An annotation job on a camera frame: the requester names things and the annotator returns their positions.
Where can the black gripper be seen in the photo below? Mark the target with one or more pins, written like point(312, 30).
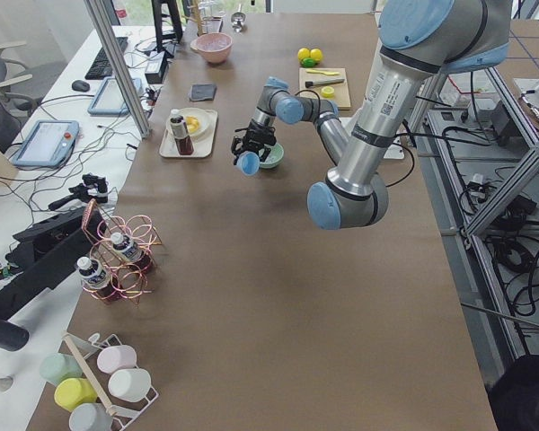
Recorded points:
point(257, 136)

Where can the blue plastic cup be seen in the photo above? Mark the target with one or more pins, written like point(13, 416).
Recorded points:
point(248, 163)

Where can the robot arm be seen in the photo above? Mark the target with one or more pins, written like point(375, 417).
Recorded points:
point(418, 39)

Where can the pink ribbed ice bowl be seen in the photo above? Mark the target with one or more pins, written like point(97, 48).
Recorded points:
point(217, 57)

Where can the clear ice cubes pile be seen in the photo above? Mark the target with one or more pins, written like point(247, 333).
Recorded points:
point(213, 42)

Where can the metal ice scoop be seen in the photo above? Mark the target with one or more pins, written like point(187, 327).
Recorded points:
point(238, 19)

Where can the beige serving tray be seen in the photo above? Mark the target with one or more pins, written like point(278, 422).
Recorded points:
point(202, 145)

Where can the white plate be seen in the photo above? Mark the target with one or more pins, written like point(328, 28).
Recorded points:
point(201, 114)

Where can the grey folded cloth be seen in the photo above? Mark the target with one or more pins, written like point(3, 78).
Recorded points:
point(202, 92)

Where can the dark tea bottle on tray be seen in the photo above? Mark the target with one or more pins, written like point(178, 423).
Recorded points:
point(180, 134)

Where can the steel muddler black tip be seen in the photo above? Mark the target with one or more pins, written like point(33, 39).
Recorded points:
point(321, 83)

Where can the half lemon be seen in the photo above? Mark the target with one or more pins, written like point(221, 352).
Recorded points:
point(327, 92)

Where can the green lime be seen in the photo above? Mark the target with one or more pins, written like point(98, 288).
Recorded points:
point(308, 62)

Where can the wooden cutting board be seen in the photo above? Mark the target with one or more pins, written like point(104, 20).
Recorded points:
point(341, 97)

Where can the whole yellow lemon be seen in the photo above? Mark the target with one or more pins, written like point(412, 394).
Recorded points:
point(303, 53)
point(316, 55)

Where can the wooden glass stand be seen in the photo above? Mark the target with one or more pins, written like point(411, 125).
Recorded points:
point(194, 13)

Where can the blue teach pendant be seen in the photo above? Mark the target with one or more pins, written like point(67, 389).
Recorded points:
point(108, 100)
point(48, 145)

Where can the tea bottle in rack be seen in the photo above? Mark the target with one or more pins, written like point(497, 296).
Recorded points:
point(97, 280)
point(131, 252)

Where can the black keyboard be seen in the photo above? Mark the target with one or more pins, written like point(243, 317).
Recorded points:
point(101, 67)

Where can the black computer mouse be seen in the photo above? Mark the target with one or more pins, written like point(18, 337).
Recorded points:
point(80, 86)

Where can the black equipment case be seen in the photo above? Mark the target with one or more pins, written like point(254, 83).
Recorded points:
point(47, 253)

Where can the pink cup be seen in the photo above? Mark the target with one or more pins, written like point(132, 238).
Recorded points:
point(114, 358)

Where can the white cup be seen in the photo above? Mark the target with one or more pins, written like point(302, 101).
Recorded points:
point(130, 385)

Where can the mint green cup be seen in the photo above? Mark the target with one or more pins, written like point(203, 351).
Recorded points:
point(57, 367)

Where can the yellow cup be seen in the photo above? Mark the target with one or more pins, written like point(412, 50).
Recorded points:
point(73, 392)

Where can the grey cup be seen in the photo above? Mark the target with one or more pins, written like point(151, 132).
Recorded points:
point(90, 417)

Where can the black gimbal handle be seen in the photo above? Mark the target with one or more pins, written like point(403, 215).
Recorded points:
point(91, 187)

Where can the copper wire bottle rack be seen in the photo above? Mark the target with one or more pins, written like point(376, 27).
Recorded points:
point(98, 225)

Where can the aluminium frame post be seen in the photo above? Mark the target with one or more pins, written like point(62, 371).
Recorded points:
point(104, 29)

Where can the white wire cup rack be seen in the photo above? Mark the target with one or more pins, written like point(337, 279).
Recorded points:
point(124, 414)

